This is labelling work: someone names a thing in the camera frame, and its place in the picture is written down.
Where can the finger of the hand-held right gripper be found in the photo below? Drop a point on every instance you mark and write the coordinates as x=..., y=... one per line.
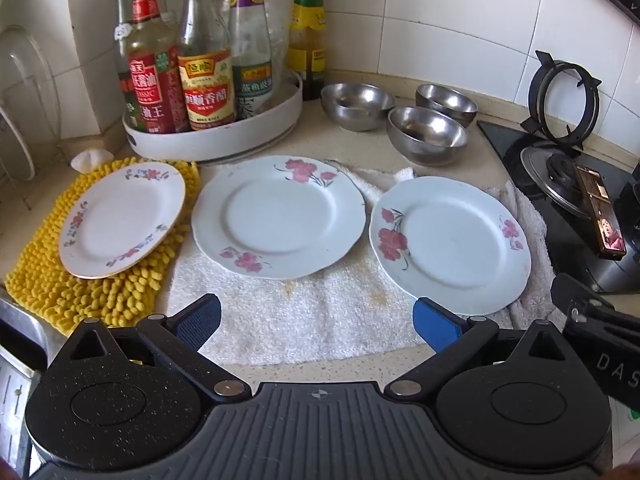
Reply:
x=575, y=292

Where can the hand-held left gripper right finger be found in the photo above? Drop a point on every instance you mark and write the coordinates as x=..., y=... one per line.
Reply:
x=440, y=325

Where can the small floral rim plate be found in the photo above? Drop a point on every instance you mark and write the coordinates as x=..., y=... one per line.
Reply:
x=120, y=220

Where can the purple label sauce bottle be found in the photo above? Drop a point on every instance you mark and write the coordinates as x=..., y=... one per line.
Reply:
x=252, y=60

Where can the yellow chenille mat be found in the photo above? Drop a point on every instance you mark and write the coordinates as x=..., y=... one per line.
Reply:
x=100, y=300

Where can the stove burner with steel tray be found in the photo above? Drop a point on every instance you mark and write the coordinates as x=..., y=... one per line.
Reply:
x=545, y=170

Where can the black gas stove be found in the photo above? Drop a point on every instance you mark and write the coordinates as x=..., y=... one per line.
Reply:
x=510, y=150

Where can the white garlic bulb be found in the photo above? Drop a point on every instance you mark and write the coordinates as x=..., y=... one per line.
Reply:
x=90, y=161

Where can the white turntable condiment rack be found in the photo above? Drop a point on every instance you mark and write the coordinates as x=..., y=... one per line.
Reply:
x=225, y=145

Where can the brown patterned lighter box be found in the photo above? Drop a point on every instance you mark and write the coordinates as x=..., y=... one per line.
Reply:
x=602, y=220

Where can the red label soy sauce bottle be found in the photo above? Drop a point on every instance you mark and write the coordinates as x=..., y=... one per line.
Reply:
x=150, y=85

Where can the dark green glass bottle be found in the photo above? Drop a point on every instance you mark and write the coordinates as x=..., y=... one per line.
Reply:
x=122, y=60

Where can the large pink flower plate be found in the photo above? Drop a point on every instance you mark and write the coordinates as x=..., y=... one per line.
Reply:
x=280, y=220
x=450, y=245

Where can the stainless steel bowl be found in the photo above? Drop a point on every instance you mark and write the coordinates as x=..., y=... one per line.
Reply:
x=427, y=135
x=357, y=105
x=445, y=102

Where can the white towel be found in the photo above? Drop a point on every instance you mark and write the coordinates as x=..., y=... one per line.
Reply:
x=300, y=320

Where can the green yellow label bottle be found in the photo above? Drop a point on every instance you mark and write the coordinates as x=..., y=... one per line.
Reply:
x=307, y=35

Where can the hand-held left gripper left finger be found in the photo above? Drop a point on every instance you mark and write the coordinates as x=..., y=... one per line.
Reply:
x=200, y=317

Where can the yellow cap vinegar bottle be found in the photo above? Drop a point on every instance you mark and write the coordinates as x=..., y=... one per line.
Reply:
x=207, y=85

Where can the steel sink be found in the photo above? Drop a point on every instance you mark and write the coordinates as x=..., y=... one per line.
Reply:
x=15, y=400

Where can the glass pot lid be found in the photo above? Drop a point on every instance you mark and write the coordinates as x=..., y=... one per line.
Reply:
x=25, y=85

